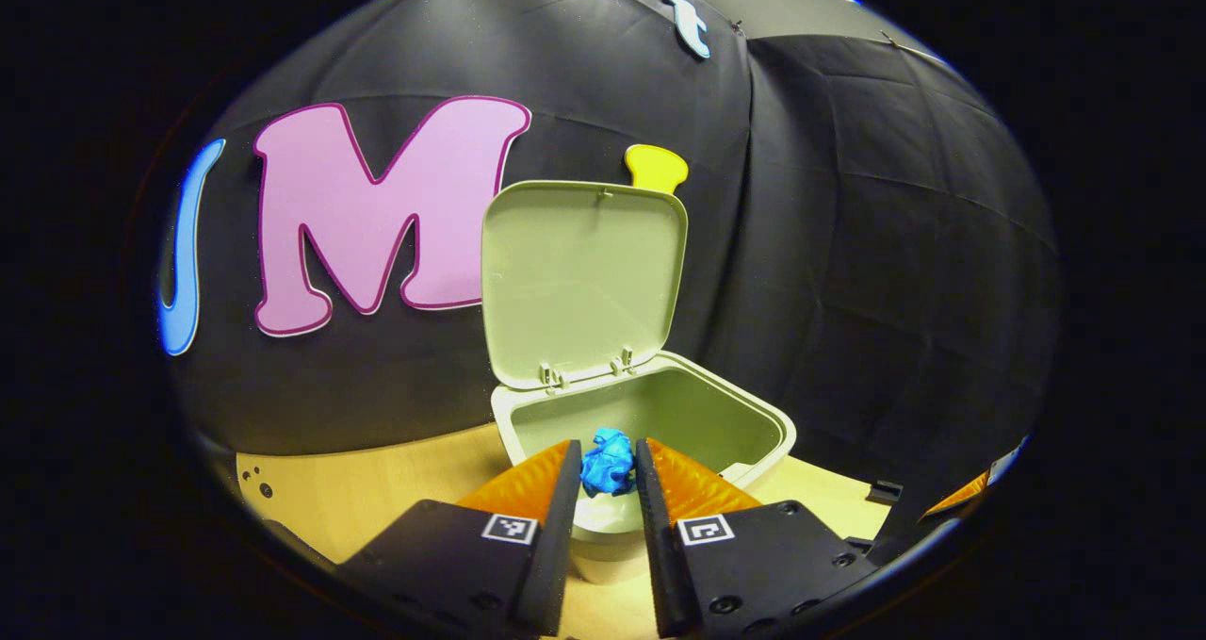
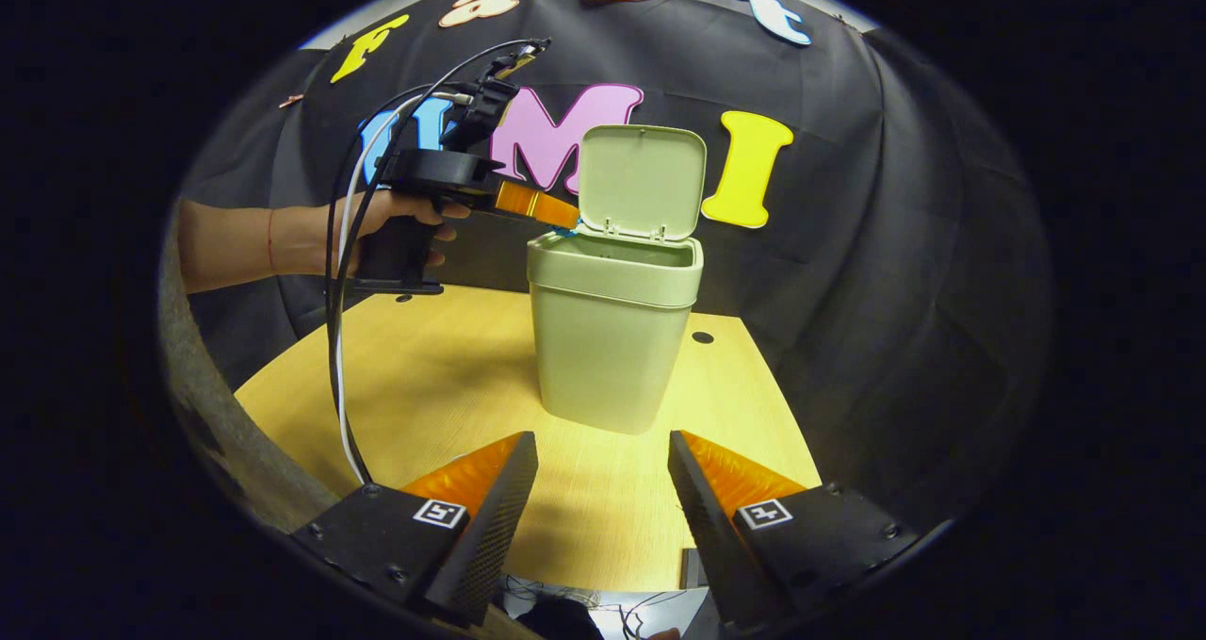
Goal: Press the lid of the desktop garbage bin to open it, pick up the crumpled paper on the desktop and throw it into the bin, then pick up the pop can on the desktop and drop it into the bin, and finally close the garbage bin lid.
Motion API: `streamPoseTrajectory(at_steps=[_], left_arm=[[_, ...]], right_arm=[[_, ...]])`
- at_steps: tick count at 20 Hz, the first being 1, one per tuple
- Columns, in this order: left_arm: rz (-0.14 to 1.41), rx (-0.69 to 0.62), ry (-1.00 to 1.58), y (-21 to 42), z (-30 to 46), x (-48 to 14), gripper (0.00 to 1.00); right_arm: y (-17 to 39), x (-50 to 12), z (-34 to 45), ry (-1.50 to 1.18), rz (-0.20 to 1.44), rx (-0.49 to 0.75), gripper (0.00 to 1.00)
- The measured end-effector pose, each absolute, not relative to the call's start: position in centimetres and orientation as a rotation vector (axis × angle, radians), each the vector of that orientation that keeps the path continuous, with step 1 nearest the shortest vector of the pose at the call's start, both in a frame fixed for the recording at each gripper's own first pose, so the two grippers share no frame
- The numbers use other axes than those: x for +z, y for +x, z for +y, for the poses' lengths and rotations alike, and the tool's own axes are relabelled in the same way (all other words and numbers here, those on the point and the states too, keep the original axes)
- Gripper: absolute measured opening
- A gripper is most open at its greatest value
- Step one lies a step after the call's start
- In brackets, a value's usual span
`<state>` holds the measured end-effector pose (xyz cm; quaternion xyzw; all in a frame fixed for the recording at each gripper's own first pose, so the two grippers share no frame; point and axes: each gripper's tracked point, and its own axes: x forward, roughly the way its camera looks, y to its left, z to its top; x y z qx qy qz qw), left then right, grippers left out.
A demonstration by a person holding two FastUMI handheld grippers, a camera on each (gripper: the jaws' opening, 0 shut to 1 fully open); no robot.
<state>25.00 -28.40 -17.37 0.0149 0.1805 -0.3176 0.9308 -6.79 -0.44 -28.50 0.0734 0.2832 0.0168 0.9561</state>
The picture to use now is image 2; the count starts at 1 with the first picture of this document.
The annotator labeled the thin black floor cable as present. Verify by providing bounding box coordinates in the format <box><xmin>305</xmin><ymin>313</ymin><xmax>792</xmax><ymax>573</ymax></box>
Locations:
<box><xmin>504</xmin><ymin>576</ymin><xmax>679</xmax><ymax>637</ymax></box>

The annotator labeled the wooden desktop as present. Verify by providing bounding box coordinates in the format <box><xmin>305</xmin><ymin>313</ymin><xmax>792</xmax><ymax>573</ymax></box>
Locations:
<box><xmin>234</xmin><ymin>282</ymin><xmax>823</xmax><ymax>594</ymax></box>

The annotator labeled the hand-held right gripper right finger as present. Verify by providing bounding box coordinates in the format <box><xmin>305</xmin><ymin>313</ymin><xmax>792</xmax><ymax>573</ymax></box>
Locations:
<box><xmin>667</xmin><ymin>430</ymin><xmax>943</xmax><ymax>636</ymax></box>

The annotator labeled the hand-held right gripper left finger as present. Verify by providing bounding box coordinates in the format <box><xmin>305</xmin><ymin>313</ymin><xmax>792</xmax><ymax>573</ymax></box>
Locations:
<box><xmin>290</xmin><ymin>431</ymin><xmax>540</xmax><ymax>630</ymax></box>

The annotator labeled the pale green garbage bin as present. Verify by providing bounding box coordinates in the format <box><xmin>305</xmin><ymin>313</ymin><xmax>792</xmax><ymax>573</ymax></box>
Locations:
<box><xmin>526</xmin><ymin>124</ymin><xmax>708</xmax><ymax>435</ymax></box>

